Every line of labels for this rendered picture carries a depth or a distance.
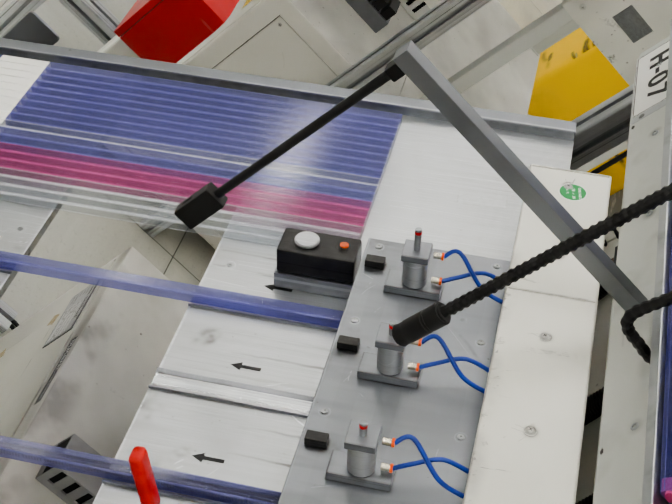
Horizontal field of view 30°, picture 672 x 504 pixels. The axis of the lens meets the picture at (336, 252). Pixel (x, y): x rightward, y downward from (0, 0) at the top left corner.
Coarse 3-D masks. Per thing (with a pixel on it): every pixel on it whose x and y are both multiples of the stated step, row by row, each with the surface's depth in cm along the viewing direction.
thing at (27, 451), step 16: (0, 448) 103; (16, 448) 103; (32, 448) 103; (48, 448) 103; (64, 448) 103; (48, 464) 103; (64, 464) 102; (80, 464) 102; (96, 464) 102; (112, 464) 102; (128, 464) 102; (128, 480) 101; (160, 480) 101; (176, 480) 101; (192, 480) 101; (208, 480) 101; (208, 496) 100; (224, 496) 100; (240, 496) 99; (256, 496) 100; (272, 496) 100
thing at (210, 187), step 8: (208, 184) 106; (200, 192) 106; (208, 192) 105; (184, 200) 108; (192, 200) 106; (200, 200) 106; (208, 200) 105; (216, 200) 105; (224, 200) 106; (176, 208) 108; (184, 208) 107; (192, 208) 106; (200, 208) 106; (208, 208) 106; (216, 208) 106; (176, 216) 108; (184, 216) 107; (192, 216) 107; (200, 216) 107; (208, 216) 107; (192, 224) 108
